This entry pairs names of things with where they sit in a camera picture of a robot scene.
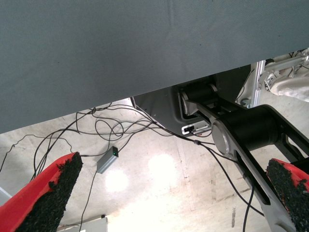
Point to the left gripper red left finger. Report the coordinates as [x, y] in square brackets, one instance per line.
[31, 205]

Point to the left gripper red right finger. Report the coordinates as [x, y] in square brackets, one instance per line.
[292, 191]

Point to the grey adapter box green light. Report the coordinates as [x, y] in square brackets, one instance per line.
[106, 162]

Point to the black caster wheel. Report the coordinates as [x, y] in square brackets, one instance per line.
[246, 103]

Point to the white cloth bundle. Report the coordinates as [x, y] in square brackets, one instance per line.
[294, 87]

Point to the silver connector box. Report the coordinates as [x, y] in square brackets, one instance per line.
[200, 128]

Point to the aluminium profile bar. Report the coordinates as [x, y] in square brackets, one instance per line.
[289, 61]

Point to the dark grey table cloth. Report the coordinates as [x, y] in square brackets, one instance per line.
[120, 48]

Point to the aluminium profile post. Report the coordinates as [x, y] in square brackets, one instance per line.
[258, 79]

